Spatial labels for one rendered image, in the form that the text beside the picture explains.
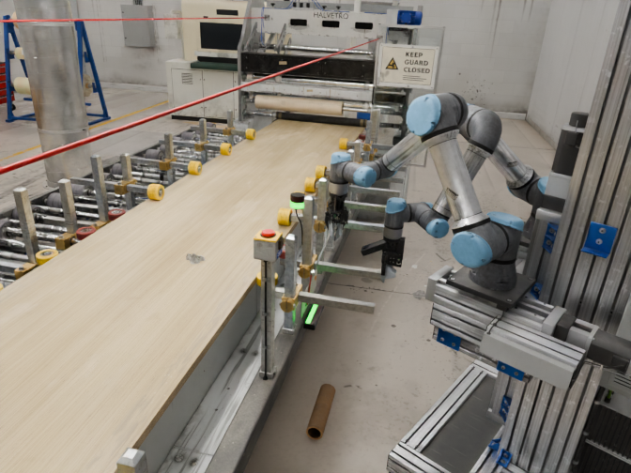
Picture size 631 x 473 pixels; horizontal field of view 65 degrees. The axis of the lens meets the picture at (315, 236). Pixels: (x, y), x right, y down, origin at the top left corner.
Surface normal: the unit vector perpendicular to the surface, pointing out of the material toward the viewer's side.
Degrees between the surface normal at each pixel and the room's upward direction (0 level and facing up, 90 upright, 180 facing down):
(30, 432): 0
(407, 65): 90
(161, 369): 0
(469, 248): 96
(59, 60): 90
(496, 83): 90
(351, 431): 0
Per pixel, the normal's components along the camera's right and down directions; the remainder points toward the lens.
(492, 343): -0.65, 0.29
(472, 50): -0.18, 0.40
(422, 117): -0.78, 0.12
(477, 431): 0.04, -0.91
